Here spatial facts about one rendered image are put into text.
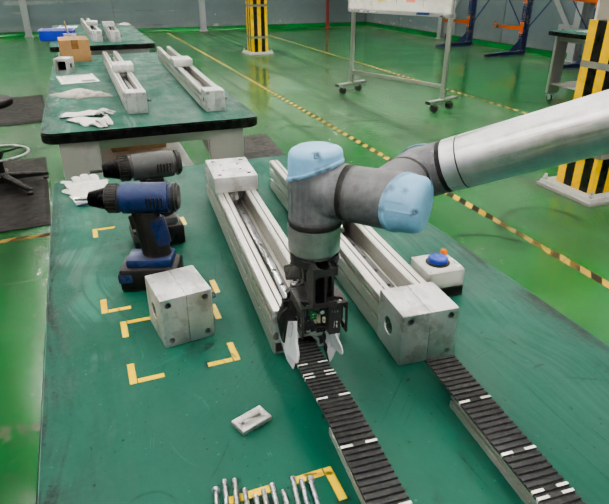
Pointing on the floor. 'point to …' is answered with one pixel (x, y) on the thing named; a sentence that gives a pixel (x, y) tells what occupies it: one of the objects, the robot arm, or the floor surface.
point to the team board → (404, 14)
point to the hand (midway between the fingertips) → (309, 355)
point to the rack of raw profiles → (511, 28)
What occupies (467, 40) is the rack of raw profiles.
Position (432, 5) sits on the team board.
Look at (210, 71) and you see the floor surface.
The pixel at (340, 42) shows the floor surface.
